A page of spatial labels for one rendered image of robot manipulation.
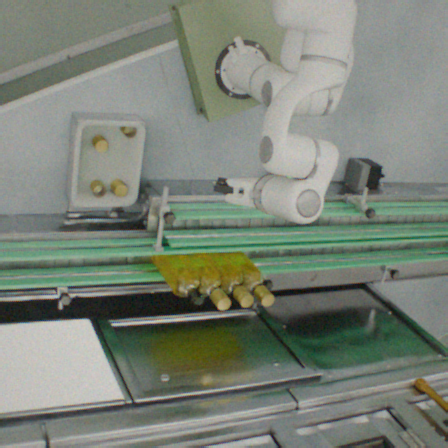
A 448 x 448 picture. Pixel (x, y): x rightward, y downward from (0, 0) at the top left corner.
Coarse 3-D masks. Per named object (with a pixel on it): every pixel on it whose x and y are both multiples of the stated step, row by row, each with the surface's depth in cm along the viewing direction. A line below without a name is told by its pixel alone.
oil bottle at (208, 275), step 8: (184, 256) 162; (192, 256) 162; (200, 256) 163; (192, 264) 158; (200, 264) 159; (208, 264) 159; (200, 272) 155; (208, 272) 155; (216, 272) 156; (200, 280) 153; (208, 280) 153; (216, 280) 153; (200, 288) 153; (208, 296) 154
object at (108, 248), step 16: (80, 240) 157; (96, 240) 158; (112, 240) 160; (128, 240) 161; (144, 240) 163; (336, 240) 183; (352, 240) 185; (368, 240) 187; (384, 240) 189; (400, 240) 192; (416, 240) 194; (432, 240) 198; (0, 256) 142; (16, 256) 143; (32, 256) 145; (48, 256) 146; (64, 256) 148; (80, 256) 150; (96, 256) 151; (112, 256) 153; (128, 256) 155
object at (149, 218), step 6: (144, 192) 164; (150, 192) 163; (156, 192) 164; (144, 198) 164; (144, 204) 164; (144, 210) 163; (150, 210) 161; (156, 210) 162; (144, 216) 165; (150, 216) 162; (156, 216) 163; (144, 222) 164; (150, 222) 163; (156, 222) 164; (150, 228) 164; (156, 228) 164
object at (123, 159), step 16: (80, 128) 150; (96, 128) 159; (112, 128) 160; (80, 144) 159; (112, 144) 162; (128, 144) 164; (80, 160) 160; (96, 160) 162; (112, 160) 164; (128, 160) 165; (80, 176) 162; (96, 176) 164; (112, 176) 166; (128, 176) 165; (80, 192) 163; (112, 192) 166; (128, 192) 165
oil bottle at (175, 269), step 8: (152, 256) 166; (160, 256) 161; (168, 256) 159; (176, 256) 160; (160, 264) 161; (168, 264) 156; (176, 264) 156; (184, 264) 157; (160, 272) 161; (168, 272) 156; (176, 272) 152; (184, 272) 153; (192, 272) 153; (168, 280) 156; (176, 280) 151; (184, 280) 150; (192, 280) 151; (176, 288) 152; (184, 288) 150; (184, 296) 151
